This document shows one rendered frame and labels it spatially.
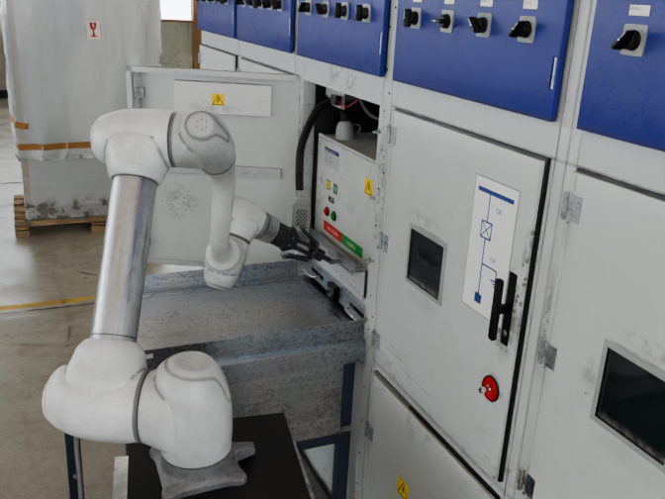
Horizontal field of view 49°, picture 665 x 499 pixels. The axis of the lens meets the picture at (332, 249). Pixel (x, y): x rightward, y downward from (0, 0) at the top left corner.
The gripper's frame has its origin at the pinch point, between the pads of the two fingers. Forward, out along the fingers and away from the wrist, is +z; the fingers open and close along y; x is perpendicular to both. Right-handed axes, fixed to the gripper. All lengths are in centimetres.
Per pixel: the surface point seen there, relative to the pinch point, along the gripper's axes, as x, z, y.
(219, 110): -47, -40, -25
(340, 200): -3.5, -2.8, -19.1
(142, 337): 5, -43, 46
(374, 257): 31.3, -2.8, -10.4
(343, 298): 5.9, 11.8, 8.7
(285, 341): 27.0, -12.2, 24.1
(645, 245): 128, -23, -41
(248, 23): -86, -34, -61
